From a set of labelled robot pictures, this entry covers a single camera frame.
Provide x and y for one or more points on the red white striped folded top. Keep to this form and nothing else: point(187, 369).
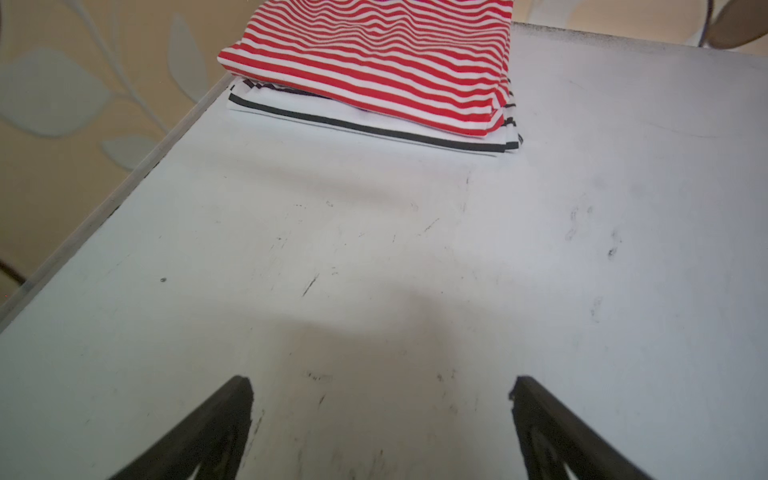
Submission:
point(440, 64)

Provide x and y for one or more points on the black white striped folded top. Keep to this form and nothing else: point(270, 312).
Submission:
point(285, 103)

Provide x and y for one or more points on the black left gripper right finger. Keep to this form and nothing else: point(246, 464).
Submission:
point(557, 444)

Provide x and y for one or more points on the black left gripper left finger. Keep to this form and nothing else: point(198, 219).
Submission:
point(207, 444)

